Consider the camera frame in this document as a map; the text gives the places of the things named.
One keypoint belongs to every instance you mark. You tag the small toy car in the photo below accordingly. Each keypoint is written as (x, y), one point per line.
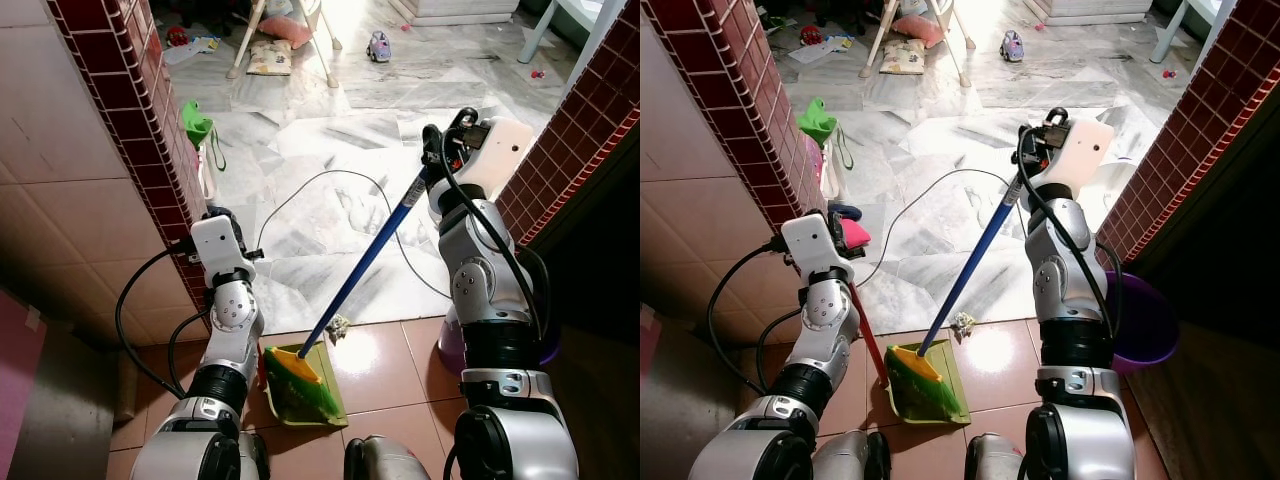
(1012, 46)
(378, 46)

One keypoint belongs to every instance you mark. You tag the pink board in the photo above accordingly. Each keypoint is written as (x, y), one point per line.
(650, 355)
(18, 390)

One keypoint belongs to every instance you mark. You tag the scattered paper sheets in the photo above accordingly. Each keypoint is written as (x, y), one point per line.
(192, 50)
(826, 50)

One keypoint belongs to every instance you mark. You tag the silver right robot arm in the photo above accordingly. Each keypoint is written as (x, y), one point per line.
(485, 290)
(1068, 300)

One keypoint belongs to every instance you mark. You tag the patterned cream cushion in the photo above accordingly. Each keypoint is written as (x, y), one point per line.
(268, 58)
(903, 58)

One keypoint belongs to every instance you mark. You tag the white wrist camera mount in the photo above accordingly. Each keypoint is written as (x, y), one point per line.
(810, 246)
(503, 150)
(1082, 150)
(218, 248)

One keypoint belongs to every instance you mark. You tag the white hanging bag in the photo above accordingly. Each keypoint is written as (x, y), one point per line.
(208, 175)
(828, 175)

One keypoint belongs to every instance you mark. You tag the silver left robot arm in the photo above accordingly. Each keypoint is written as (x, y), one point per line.
(822, 330)
(232, 335)

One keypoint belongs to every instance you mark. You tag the grey robot left leg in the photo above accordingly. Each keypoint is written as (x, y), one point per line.
(850, 458)

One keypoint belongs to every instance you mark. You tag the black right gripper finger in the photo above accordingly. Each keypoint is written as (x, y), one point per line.
(432, 148)
(1024, 150)

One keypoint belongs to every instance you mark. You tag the light blue plastic chair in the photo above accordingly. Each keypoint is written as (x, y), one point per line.
(1178, 25)
(545, 25)

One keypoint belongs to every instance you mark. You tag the green hanging cloth bag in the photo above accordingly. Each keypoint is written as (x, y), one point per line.
(196, 125)
(818, 120)

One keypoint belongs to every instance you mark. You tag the white furniture base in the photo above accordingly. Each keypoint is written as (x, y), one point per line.
(455, 10)
(1090, 10)

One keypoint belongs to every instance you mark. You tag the crumpled paper scrap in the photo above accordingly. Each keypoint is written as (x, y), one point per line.
(963, 323)
(338, 326)

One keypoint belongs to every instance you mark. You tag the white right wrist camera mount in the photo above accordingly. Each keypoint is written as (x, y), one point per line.
(1082, 150)
(503, 150)

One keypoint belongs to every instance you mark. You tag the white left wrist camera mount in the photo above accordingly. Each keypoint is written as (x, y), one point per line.
(810, 246)
(218, 248)

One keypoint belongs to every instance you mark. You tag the red toy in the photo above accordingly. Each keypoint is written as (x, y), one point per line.
(177, 37)
(811, 36)

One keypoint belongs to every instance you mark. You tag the grey robot right leg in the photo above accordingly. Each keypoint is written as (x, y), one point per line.
(385, 460)
(992, 460)

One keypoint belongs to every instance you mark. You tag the grey robot leg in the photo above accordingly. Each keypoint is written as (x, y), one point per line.
(992, 460)
(385, 460)
(850, 458)

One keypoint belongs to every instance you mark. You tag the purple plastic basin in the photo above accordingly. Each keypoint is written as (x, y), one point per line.
(450, 348)
(1145, 325)

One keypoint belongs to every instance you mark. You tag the pink cushion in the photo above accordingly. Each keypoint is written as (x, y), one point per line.
(286, 29)
(918, 29)

